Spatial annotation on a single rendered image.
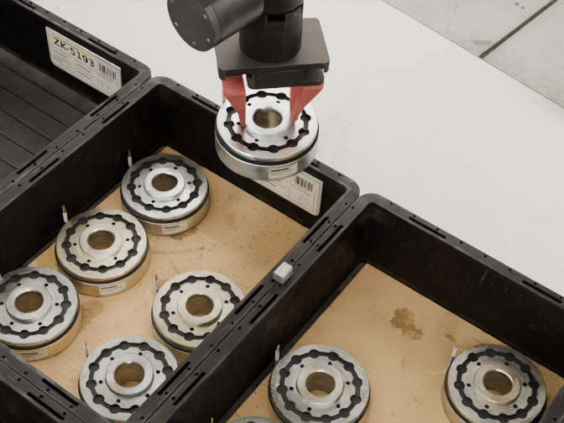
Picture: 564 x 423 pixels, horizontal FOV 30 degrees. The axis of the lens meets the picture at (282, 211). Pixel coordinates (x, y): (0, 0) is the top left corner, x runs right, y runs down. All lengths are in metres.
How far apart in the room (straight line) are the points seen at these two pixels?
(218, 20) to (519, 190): 0.75
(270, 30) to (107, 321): 0.40
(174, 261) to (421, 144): 0.48
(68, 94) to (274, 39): 0.52
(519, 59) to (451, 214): 1.41
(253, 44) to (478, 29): 1.97
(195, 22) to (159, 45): 0.80
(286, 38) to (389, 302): 0.37
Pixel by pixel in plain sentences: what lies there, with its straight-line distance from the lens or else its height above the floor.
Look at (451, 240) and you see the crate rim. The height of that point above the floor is 0.93.
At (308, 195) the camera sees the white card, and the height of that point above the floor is 0.89.
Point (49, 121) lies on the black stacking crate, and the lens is 1.38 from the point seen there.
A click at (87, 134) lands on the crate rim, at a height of 0.93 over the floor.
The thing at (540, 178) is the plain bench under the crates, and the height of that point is 0.70.
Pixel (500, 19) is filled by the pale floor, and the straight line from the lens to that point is 2.94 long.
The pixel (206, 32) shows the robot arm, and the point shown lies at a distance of 0.87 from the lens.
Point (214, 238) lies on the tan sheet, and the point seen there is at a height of 0.83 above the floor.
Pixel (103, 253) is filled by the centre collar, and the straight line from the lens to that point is 1.17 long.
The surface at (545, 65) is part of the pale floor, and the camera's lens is 2.83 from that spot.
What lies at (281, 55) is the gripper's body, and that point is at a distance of 0.96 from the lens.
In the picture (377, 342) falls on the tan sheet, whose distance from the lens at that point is 1.15.
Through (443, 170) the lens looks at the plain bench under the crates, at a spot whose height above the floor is 0.70.
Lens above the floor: 1.78
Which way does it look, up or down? 49 degrees down
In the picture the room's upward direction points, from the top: 4 degrees clockwise
